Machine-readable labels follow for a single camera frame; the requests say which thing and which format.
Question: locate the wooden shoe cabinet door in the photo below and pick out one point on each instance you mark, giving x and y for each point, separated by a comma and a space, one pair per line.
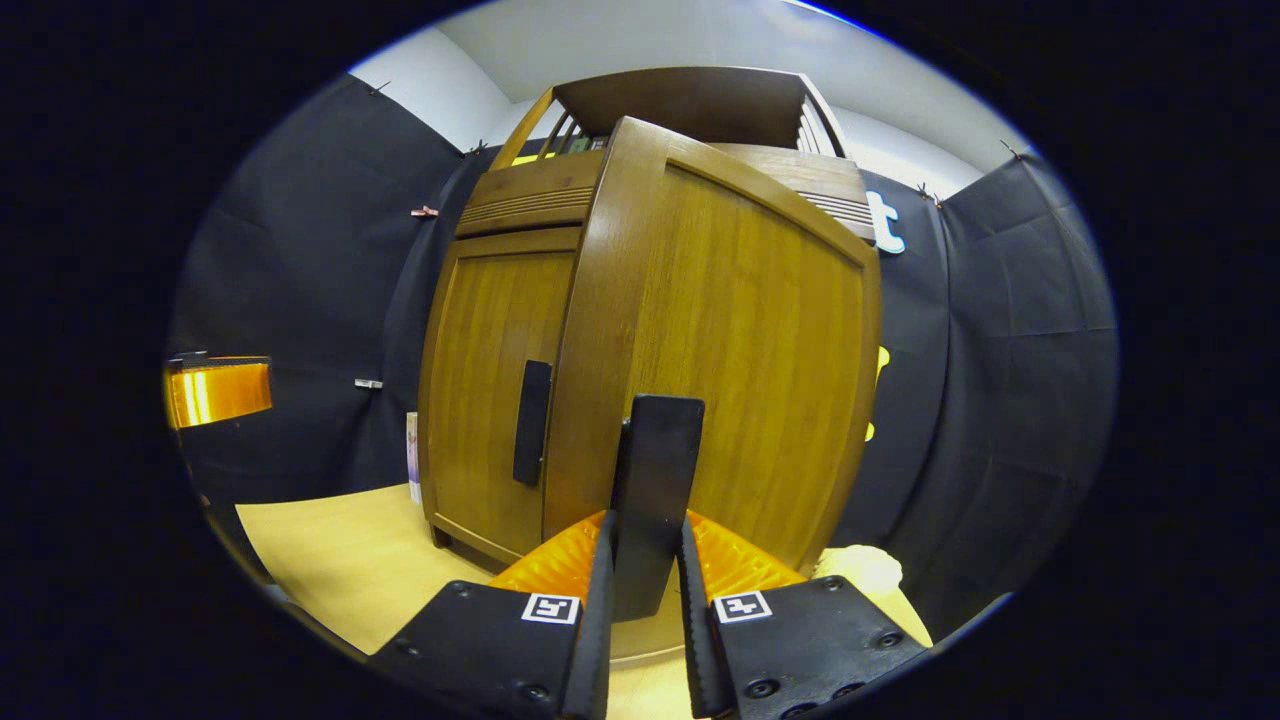
760, 350
490, 380

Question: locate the wooden double-door shoe cabinet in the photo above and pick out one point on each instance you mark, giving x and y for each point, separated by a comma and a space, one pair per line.
690, 100

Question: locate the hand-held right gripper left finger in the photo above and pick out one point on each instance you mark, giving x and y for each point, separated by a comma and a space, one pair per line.
592, 640

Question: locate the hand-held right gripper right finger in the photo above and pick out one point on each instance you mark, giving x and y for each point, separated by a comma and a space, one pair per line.
700, 650

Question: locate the pale cream cloth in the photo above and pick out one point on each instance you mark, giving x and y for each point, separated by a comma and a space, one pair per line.
860, 568

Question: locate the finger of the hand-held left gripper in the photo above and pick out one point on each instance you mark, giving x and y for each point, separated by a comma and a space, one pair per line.
220, 390

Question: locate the black backdrop cloth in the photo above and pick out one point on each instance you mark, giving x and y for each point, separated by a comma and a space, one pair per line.
300, 280

